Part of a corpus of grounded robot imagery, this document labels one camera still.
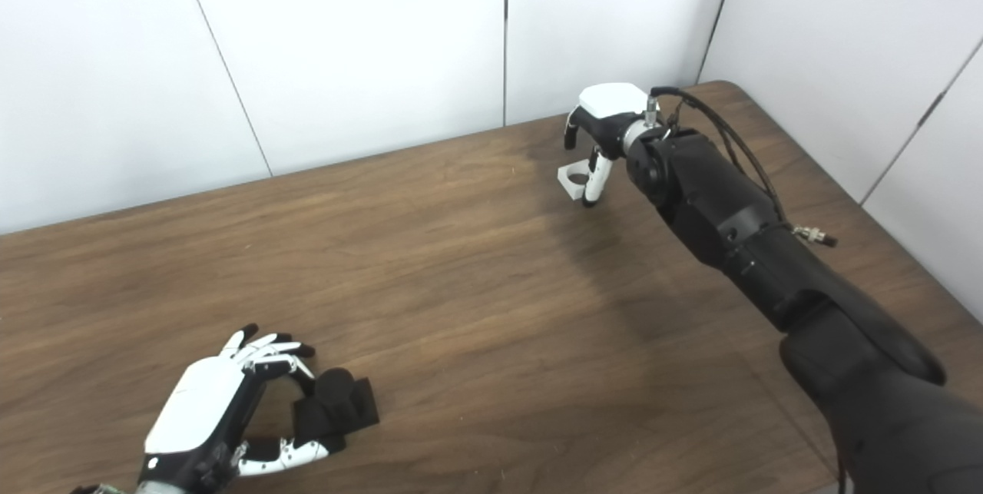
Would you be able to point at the black peg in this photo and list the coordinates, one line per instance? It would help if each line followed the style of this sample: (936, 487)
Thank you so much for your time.
(338, 402)

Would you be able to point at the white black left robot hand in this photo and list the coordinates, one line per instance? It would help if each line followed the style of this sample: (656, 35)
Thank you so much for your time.
(200, 409)

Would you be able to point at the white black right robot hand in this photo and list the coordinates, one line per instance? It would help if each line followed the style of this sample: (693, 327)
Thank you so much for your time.
(610, 102)

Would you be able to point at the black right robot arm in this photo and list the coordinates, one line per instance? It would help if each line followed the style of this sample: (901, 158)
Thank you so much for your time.
(768, 256)

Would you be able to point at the white square piece with hole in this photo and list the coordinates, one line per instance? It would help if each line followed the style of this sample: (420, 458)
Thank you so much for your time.
(567, 171)

